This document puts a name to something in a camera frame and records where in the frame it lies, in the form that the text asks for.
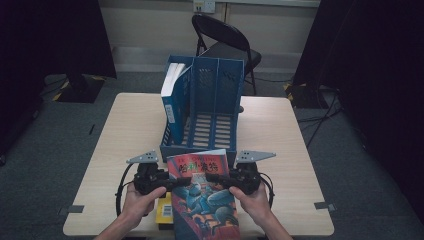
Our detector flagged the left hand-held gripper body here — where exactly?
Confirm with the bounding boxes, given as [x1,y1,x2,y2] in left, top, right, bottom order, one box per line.
[125,149,171,196]

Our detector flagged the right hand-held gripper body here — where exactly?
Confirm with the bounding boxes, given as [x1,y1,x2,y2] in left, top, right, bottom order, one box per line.
[229,149,277,196]

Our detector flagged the yellow book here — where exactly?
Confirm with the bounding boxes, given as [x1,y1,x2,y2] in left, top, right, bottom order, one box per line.
[155,192,175,226]

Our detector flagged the red illustrated book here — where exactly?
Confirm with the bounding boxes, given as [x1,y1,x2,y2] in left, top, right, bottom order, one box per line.
[166,148,243,240]

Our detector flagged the blue book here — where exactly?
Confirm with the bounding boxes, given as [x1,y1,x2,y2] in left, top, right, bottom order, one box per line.
[160,62,193,146]

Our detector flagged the blue plastic file rack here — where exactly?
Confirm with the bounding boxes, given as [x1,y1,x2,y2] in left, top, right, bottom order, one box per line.
[159,54,245,170]

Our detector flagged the person's right hand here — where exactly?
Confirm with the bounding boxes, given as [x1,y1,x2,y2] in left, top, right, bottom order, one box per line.
[228,184,271,224]

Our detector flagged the person's left hand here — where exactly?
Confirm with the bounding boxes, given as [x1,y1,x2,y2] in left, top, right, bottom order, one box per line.
[121,184,167,228]

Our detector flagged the grey tape piece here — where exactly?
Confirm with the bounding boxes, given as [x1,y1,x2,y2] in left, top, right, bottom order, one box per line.
[313,201,337,212]
[58,204,85,216]

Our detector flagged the black stand base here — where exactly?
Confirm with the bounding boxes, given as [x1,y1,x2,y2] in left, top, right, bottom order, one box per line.
[283,82,330,110]
[51,73,106,104]

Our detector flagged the black folding chair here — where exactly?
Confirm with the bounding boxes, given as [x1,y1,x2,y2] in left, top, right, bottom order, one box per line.
[191,13,263,96]

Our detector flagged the black curtain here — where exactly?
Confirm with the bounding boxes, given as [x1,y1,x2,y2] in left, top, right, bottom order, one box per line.
[0,0,118,158]
[293,0,424,223]

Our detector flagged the right hand-held gripper cable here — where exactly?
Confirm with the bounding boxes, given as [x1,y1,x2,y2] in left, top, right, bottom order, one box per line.
[259,171,276,210]

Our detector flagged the hand-held gripper cable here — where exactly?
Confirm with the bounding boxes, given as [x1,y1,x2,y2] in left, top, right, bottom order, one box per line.
[114,162,136,218]
[259,171,276,210]

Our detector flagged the left hand-held gripper cable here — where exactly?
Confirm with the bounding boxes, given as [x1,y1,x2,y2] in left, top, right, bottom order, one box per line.
[114,162,136,218]

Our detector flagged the black floor cables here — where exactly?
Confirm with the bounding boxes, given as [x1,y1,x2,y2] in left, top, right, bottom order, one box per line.
[244,75,344,150]

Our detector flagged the white wall socket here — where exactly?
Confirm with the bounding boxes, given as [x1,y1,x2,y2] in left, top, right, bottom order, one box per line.
[193,0,217,15]

